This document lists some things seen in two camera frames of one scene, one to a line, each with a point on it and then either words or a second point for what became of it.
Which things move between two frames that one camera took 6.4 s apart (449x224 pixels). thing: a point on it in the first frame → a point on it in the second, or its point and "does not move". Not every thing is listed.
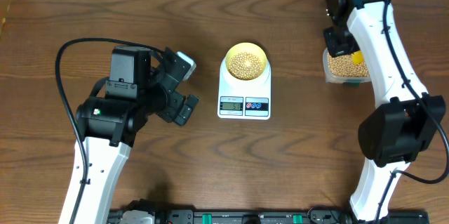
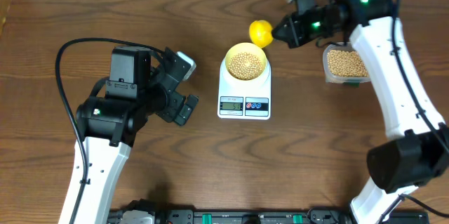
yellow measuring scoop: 358,57 → 261,32
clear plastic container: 342,69 does not move
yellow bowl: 246,61 does not move
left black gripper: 170,110 does not move
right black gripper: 334,48 → 295,20
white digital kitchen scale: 244,100 does not move
